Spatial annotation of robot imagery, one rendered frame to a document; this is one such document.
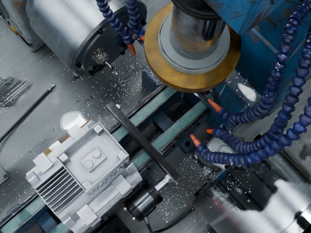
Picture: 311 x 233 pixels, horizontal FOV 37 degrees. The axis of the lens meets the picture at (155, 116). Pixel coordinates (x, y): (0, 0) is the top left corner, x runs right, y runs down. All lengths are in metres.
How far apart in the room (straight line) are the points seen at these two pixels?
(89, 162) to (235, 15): 0.53
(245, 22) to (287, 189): 0.50
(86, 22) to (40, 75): 0.40
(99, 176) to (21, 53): 0.59
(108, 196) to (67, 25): 0.40
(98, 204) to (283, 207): 0.40
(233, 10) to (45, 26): 0.64
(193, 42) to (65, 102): 0.71
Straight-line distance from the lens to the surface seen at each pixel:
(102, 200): 1.07
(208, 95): 1.17
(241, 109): 1.09
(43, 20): 1.16
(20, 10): 1.26
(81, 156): 1.03
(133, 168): 1.05
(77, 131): 1.09
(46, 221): 1.30
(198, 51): 0.80
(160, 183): 1.11
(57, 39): 1.14
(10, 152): 1.40
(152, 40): 0.87
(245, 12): 0.58
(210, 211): 1.04
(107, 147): 1.03
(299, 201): 1.02
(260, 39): 1.08
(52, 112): 1.40
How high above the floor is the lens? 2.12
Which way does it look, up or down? 75 degrees down
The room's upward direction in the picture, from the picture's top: 6 degrees clockwise
